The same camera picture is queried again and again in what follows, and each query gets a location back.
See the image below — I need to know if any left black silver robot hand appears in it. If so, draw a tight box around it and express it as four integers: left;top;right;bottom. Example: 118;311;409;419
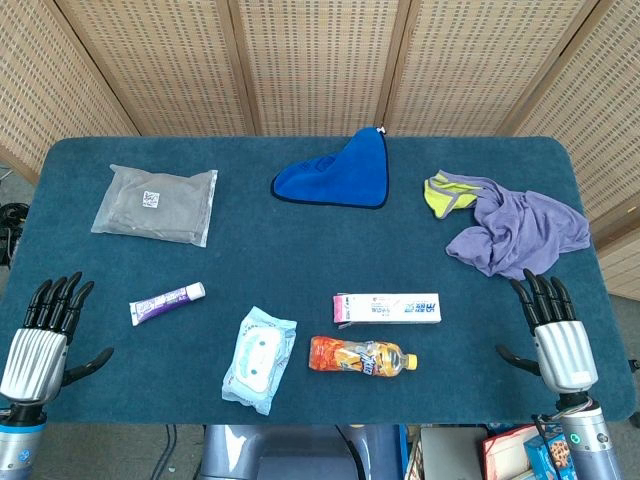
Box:
0;271;115;409

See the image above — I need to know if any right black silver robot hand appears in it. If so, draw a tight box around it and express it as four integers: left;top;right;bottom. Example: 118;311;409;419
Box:
495;268;600;396

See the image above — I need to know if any purple toothpaste tube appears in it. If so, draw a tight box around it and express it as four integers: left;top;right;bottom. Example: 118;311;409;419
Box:
129;281;207;327

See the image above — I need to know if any white pink toothpaste box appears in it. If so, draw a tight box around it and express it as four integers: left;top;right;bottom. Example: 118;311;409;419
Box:
332;292;443;330

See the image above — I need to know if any blue chocolate chip cookie package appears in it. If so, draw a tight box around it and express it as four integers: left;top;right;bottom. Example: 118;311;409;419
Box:
523;432;581;480

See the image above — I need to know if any grey plastic bag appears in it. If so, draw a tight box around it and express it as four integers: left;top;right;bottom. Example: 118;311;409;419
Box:
90;163;220;248

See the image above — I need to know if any blue folded cloth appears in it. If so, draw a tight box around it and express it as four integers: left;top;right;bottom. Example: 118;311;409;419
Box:
270;124;390;211

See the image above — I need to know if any red-edged book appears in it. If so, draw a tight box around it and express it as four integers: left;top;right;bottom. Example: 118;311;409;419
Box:
481;423;540;480

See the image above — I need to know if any purple shirt with yellow-green trim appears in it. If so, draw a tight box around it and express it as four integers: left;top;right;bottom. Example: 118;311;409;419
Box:
423;169;592;283

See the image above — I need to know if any grey flat laptop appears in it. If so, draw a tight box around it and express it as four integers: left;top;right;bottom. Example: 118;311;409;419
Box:
418;426;489;480

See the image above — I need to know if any orange drink bottle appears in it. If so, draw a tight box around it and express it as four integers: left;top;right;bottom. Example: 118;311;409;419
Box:
308;335;419;375

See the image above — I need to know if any light blue wet wipes pack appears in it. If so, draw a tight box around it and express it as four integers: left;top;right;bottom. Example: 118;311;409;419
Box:
221;305;298;416

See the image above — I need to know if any grey-blue robot torso base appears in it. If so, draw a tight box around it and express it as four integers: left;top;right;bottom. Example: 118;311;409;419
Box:
199;423;401;480

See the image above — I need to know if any dark teal table cover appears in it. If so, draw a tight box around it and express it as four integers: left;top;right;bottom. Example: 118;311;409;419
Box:
0;135;635;426

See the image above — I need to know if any wooden lattice folding screen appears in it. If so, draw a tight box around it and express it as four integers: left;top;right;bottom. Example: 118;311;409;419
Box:
0;0;640;301

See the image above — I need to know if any black cable bundle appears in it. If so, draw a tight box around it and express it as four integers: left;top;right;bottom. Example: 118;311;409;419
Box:
0;201;30;267

